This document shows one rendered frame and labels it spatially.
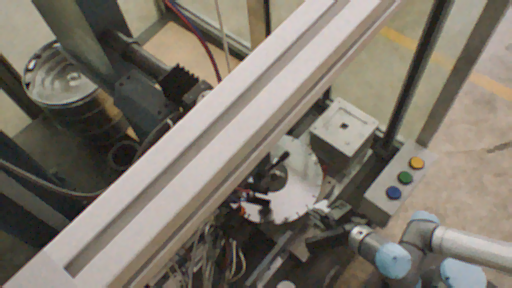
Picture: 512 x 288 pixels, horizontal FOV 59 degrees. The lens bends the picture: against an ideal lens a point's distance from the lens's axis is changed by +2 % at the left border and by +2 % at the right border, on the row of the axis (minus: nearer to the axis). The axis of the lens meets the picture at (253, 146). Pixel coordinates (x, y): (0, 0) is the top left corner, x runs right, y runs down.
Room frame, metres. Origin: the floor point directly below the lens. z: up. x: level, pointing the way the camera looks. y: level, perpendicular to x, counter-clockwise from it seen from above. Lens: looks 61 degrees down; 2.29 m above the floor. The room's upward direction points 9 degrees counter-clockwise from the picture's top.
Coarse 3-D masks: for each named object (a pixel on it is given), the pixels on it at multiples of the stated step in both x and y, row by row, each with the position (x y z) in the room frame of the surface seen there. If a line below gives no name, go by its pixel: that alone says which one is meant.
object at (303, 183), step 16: (288, 144) 0.73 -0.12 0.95; (288, 160) 0.67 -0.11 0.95; (304, 160) 0.66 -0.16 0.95; (288, 176) 0.61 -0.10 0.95; (304, 176) 0.60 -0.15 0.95; (320, 176) 0.60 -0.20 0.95; (272, 192) 0.57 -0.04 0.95; (288, 192) 0.56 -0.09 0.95; (304, 192) 0.55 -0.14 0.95; (256, 208) 0.52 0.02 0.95; (272, 208) 0.51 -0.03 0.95; (288, 208) 0.50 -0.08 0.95; (304, 208) 0.49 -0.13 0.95
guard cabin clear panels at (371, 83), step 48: (0, 0) 1.31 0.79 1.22; (144, 0) 1.66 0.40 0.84; (192, 0) 1.56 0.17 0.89; (240, 0) 1.33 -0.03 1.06; (288, 0) 1.15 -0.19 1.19; (432, 0) 0.81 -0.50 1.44; (480, 0) 0.73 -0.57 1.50; (0, 48) 1.24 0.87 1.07; (384, 48) 0.87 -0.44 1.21; (0, 96) 1.16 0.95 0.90; (336, 96) 0.97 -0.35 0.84; (384, 96) 0.84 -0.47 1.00; (432, 96) 0.73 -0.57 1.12
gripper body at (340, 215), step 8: (336, 208) 0.43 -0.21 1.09; (344, 208) 0.43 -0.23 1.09; (352, 208) 0.42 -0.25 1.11; (328, 216) 0.41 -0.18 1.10; (336, 216) 0.40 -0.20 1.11; (344, 216) 0.40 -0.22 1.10; (352, 216) 0.39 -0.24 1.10; (328, 224) 0.38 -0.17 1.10; (336, 224) 0.38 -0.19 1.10; (344, 224) 0.38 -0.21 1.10; (352, 224) 0.36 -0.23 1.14; (360, 224) 0.36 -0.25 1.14; (368, 224) 0.36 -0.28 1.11; (344, 240) 0.33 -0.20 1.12
